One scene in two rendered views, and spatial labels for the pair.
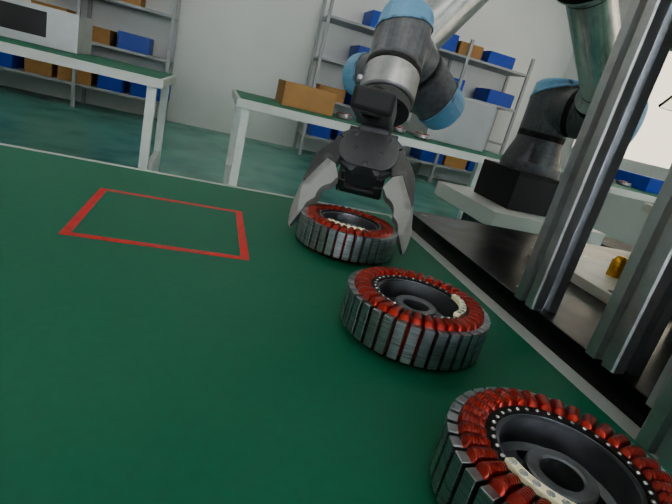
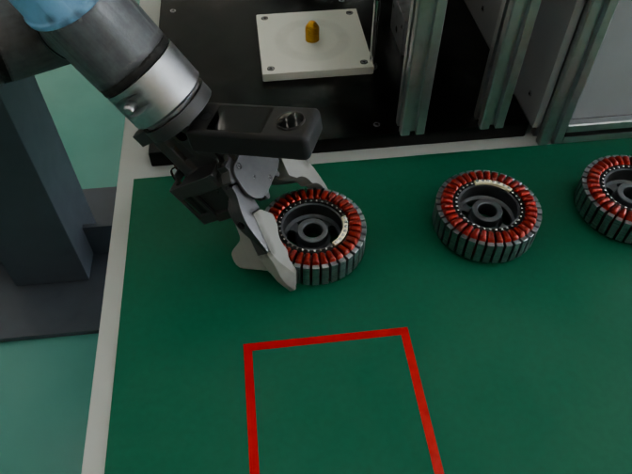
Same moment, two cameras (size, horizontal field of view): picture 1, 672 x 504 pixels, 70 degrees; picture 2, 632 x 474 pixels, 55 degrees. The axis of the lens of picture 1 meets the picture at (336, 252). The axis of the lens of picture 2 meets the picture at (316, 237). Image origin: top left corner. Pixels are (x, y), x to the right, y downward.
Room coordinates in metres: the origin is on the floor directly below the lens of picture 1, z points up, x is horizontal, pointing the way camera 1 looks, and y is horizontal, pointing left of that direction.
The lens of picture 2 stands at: (0.44, 0.40, 1.26)
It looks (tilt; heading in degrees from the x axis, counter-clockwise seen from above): 50 degrees down; 281
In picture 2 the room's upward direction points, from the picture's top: straight up
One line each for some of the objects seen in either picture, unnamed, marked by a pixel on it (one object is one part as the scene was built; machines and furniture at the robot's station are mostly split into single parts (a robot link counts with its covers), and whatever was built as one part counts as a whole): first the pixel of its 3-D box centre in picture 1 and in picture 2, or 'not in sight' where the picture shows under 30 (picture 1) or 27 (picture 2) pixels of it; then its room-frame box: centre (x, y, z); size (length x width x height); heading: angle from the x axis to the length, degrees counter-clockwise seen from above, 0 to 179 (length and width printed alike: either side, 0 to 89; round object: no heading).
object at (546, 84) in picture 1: (554, 107); not in sight; (1.28, -0.44, 1.01); 0.13 x 0.12 x 0.14; 43
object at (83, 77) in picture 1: (79, 69); not in sight; (5.92, 3.56, 0.42); 0.40 x 0.36 x 0.28; 18
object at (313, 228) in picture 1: (346, 232); (312, 234); (0.52, -0.01, 0.77); 0.11 x 0.11 x 0.04
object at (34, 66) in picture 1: (43, 66); not in sight; (5.80, 3.93, 0.36); 0.40 x 0.28 x 0.16; 19
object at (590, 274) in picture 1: (612, 280); (312, 42); (0.59, -0.35, 0.78); 0.15 x 0.15 x 0.01; 18
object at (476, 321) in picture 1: (413, 313); (485, 214); (0.34, -0.07, 0.77); 0.11 x 0.11 x 0.04
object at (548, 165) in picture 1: (534, 152); not in sight; (1.28, -0.43, 0.89); 0.15 x 0.15 x 0.10
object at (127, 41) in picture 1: (136, 43); not in sight; (6.09, 2.99, 0.87); 0.42 x 0.36 x 0.19; 20
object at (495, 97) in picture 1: (492, 97); not in sight; (7.60, -1.69, 1.37); 0.42 x 0.42 x 0.19; 19
